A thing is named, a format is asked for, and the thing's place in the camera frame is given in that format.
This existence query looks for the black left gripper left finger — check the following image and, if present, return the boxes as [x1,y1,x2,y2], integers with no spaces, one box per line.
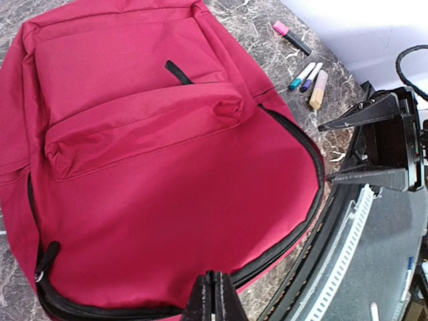
[182,271,215,321]

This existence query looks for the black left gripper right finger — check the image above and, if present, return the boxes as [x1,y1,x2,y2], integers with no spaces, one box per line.
[213,272,247,321]

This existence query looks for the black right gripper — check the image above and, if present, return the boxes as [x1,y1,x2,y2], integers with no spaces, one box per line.
[318,87,425,192]

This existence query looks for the red student backpack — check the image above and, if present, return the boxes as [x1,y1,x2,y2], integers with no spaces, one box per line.
[1,1,324,320]

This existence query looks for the yellow pink pastel highlighter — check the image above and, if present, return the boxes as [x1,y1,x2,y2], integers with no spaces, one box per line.
[309,70,328,110]

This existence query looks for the purple cap marker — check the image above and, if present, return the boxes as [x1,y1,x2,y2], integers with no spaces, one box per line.
[300,62,323,92]

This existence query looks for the teal cap marker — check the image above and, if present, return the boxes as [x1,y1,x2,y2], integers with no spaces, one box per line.
[288,62,316,91]

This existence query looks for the pink black highlighter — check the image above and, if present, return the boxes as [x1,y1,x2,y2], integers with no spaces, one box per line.
[273,21,312,56]

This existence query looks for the black front rail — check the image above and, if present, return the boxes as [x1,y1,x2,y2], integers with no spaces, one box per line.
[257,80,375,321]

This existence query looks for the white slotted cable duct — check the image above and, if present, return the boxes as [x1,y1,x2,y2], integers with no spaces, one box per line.
[305,185,375,320]

